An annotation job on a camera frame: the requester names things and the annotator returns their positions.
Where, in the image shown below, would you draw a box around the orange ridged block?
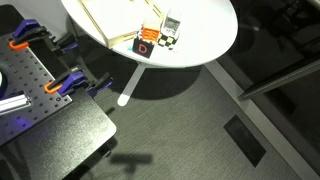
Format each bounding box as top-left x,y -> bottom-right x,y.
141,19 -> 163,44

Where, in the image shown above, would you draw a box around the wooden tray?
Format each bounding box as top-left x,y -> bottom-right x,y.
78,0 -> 165,50

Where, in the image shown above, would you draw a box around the white table base legs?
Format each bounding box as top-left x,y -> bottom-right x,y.
117,62 -> 148,108

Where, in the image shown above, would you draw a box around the black-and-white letter cube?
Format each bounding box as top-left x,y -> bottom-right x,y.
132,34 -> 156,60

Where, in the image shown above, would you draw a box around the checkered black white cube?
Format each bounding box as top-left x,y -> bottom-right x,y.
156,30 -> 181,51

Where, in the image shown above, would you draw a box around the small white grey box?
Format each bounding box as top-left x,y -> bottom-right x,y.
160,9 -> 184,36

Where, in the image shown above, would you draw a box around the round white table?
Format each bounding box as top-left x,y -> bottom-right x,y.
60,0 -> 239,69

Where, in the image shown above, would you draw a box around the orange clamp lower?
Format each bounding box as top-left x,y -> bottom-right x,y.
43,64 -> 114,99

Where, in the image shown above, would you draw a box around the orange clamp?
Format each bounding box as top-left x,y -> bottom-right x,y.
8,18 -> 81,56
43,64 -> 114,99

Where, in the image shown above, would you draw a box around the black floor outlet cover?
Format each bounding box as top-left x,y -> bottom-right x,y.
223,114 -> 268,168

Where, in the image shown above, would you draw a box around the black perforated breadboard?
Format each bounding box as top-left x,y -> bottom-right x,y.
0,3 -> 118,180

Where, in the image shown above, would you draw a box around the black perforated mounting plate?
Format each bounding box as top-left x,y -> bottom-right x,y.
0,31 -> 74,148

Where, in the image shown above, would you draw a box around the orange clamp upper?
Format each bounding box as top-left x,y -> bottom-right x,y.
8,18 -> 81,56

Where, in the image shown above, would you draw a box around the silver aluminium extrusion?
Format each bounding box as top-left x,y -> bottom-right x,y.
0,94 -> 33,116

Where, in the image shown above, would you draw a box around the grey metal rail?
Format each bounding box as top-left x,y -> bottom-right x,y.
237,59 -> 320,102

